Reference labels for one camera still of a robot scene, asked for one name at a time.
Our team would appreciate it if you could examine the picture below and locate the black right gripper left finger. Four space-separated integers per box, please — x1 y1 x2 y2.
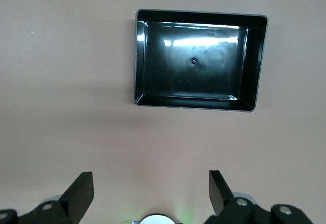
0 171 94 224

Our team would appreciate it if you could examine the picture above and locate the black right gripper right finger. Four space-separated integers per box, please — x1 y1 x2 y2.
205 169 316 224

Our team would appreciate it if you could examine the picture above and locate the black plastic box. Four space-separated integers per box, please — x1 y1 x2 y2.
134 8 269 114

